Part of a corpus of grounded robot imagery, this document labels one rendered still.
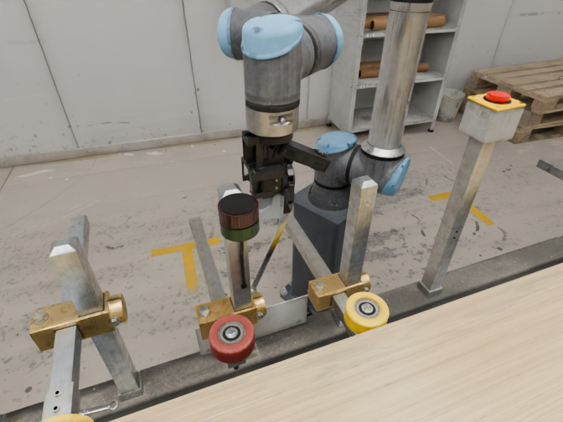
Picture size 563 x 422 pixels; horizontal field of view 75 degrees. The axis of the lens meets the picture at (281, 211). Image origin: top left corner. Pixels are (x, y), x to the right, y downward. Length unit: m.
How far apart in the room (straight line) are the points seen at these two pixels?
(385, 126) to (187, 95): 2.25
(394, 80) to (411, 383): 0.85
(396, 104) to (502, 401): 0.84
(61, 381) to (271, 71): 0.53
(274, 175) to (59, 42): 2.69
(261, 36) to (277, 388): 0.52
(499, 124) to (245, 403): 0.64
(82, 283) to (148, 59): 2.65
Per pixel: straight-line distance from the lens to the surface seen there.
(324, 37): 0.66
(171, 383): 0.89
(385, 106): 1.23
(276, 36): 0.56
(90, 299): 0.66
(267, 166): 0.66
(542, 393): 0.74
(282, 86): 0.58
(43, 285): 2.32
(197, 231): 0.95
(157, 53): 3.16
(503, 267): 1.24
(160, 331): 1.87
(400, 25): 1.18
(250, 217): 0.52
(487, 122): 0.77
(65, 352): 0.67
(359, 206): 0.69
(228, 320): 0.69
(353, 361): 0.66
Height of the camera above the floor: 1.46
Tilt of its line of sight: 37 degrees down
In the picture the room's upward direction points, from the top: straight up
